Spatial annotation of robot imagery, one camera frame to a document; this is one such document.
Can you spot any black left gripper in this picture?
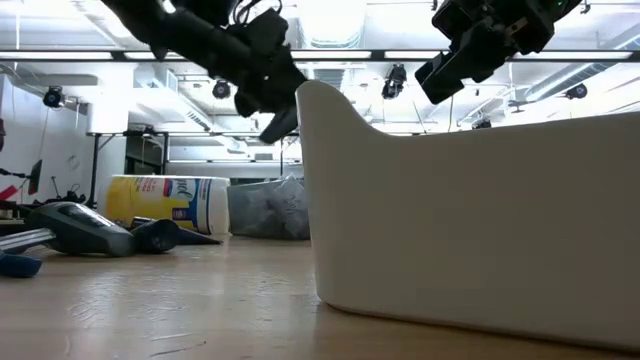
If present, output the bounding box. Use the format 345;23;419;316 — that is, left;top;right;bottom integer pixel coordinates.
208;19;310;146

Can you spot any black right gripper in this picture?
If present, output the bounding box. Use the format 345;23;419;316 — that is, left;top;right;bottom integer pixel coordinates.
414;0;585;105

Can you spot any white plastic bin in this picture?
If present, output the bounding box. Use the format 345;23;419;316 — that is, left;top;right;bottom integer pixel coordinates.
294;79;640;354

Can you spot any grey oval deodorant stick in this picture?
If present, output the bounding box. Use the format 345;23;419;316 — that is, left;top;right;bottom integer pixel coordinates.
23;200;137;258

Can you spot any smoke translucent plastic bin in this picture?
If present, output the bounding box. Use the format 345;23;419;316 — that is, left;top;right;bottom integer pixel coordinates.
227;174;311;241

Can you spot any yellow white wipes canister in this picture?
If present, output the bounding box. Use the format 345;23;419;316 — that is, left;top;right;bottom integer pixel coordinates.
97;174;232;236

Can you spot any white box cabinet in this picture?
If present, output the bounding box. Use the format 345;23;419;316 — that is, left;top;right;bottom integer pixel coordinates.
87;94;130;135

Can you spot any black paddle on stand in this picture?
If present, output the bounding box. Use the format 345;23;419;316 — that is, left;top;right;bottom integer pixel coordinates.
27;158;44;196

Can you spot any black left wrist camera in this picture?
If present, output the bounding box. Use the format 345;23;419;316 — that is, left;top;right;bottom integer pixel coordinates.
234;7;291;51

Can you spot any black aluminium rig frame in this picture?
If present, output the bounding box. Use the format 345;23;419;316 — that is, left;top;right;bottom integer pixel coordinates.
0;48;640;63

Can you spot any silver ventilation duct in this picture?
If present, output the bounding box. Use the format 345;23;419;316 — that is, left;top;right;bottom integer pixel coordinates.
298;0;369;49

